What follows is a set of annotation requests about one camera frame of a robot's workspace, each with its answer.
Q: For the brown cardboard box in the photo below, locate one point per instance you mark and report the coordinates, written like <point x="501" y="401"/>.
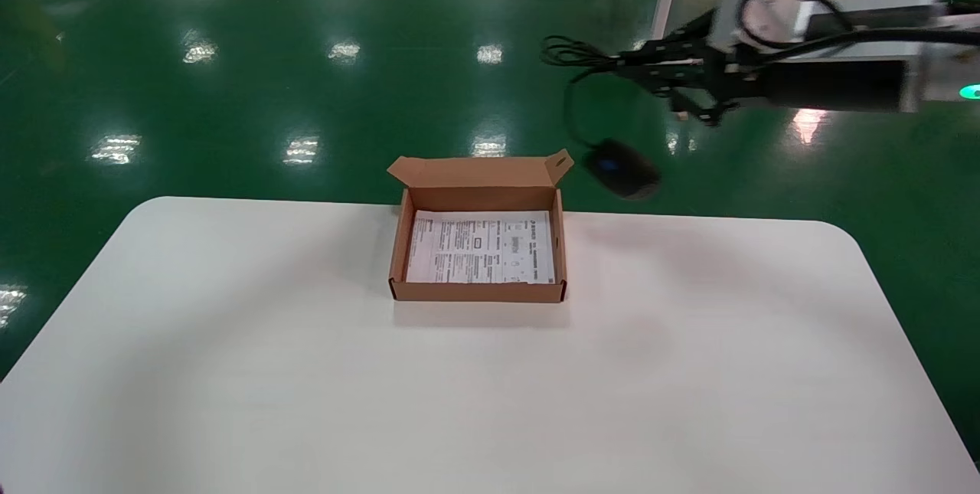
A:
<point x="475" y="293"/>

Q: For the printed white paper sheet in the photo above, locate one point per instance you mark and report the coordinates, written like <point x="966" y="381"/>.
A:
<point x="475" y="249"/>

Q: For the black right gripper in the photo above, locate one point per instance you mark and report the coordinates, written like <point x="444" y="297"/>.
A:
<point x="834" y="86"/>

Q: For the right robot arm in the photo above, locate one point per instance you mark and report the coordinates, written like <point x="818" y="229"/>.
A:
<point x="877" y="10"/>

